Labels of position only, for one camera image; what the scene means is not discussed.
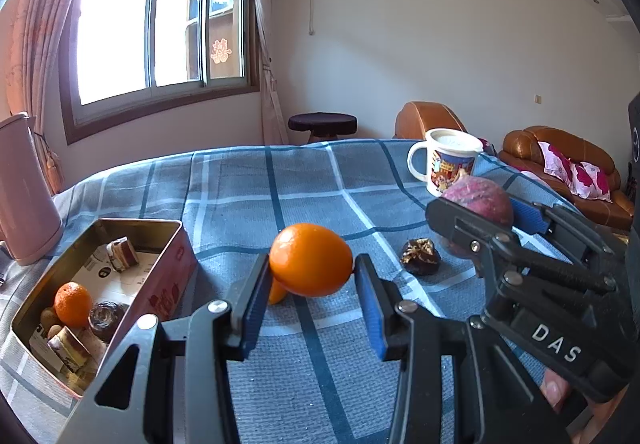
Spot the pink curtain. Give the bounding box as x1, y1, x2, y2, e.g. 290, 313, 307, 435
248, 0, 291, 146
0, 0, 108, 197

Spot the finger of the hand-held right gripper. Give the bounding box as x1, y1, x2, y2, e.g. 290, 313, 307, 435
509, 196, 631, 270
425, 196, 618, 305

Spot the brown leather sofa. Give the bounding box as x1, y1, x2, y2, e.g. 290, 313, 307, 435
499, 125, 636, 231

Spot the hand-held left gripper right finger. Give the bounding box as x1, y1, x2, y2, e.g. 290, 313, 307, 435
352, 254, 571, 444

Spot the white cartoon print mug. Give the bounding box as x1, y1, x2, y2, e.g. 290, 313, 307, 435
407, 128, 485, 197

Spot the sandwich cake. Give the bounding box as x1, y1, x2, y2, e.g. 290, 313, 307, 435
47, 325, 93, 372

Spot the purple sweet potato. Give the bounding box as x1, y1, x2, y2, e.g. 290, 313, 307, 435
440, 175, 515, 260

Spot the blue plaid tablecloth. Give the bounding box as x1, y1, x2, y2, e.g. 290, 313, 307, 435
0, 138, 596, 444

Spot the chocolate cake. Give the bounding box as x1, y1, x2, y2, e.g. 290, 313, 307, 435
88, 301, 130, 344

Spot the pink tin box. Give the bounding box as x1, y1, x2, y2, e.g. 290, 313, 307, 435
11, 218, 198, 400

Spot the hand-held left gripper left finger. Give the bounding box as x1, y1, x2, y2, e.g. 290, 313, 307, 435
55, 253, 273, 444

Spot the small layered cake piece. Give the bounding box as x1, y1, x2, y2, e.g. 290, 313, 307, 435
106, 236, 138, 272

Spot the pink floral cushion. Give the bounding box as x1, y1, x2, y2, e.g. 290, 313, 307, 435
537, 141, 613, 202

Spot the dark round stool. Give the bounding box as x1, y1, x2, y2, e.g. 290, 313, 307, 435
288, 112, 358, 144

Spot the pink pitcher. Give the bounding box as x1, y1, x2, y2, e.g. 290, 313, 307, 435
0, 112, 65, 267

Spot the orange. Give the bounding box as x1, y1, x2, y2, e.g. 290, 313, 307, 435
269, 223, 353, 299
267, 276, 288, 306
53, 282, 94, 329

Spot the printed paper leaflet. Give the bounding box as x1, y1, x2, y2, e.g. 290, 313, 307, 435
30, 244, 161, 390

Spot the chocolate walnut muffin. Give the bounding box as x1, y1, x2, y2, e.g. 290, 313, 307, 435
400, 238, 442, 276

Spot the brown framed window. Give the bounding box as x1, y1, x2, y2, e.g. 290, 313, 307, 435
60, 0, 261, 145

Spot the person's right hand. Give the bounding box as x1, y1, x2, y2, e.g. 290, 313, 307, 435
540, 368, 617, 444

